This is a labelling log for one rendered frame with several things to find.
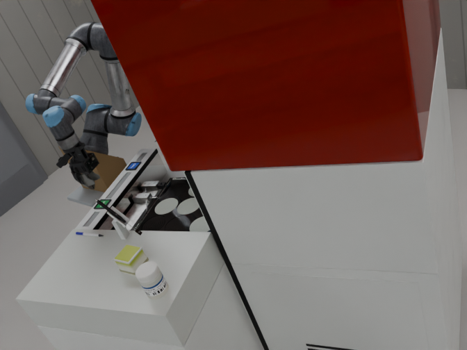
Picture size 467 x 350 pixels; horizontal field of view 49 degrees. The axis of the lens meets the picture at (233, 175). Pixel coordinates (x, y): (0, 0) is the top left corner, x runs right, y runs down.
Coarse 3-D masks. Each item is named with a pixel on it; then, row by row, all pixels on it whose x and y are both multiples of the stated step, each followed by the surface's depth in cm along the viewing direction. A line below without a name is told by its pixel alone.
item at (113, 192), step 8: (144, 152) 235; (152, 152) 232; (136, 160) 231; (144, 160) 228; (120, 176) 223; (128, 176) 221; (112, 184) 220; (120, 184) 218; (104, 192) 216; (112, 192) 215; (120, 192) 212; (112, 200) 209; (88, 216) 205; (96, 216) 204; (80, 224) 202; (88, 224) 200; (96, 224) 198
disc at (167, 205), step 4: (164, 200) 208; (168, 200) 207; (172, 200) 206; (176, 200) 205; (160, 204) 207; (164, 204) 206; (168, 204) 205; (172, 204) 204; (176, 204) 203; (156, 208) 205; (160, 208) 204; (164, 208) 203; (168, 208) 202; (172, 208) 201; (156, 212) 202; (160, 212) 202; (164, 212) 201
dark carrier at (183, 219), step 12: (180, 180) 217; (168, 192) 212; (180, 192) 209; (156, 204) 207; (156, 216) 201; (168, 216) 198; (180, 216) 196; (192, 216) 193; (144, 228) 196; (156, 228) 194; (168, 228) 191; (180, 228) 189
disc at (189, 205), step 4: (188, 200) 203; (192, 200) 202; (180, 204) 202; (184, 204) 201; (188, 204) 200; (192, 204) 199; (196, 204) 198; (180, 208) 200; (184, 208) 199; (188, 208) 198; (192, 208) 197; (196, 208) 196; (180, 212) 197; (184, 212) 196; (188, 212) 196
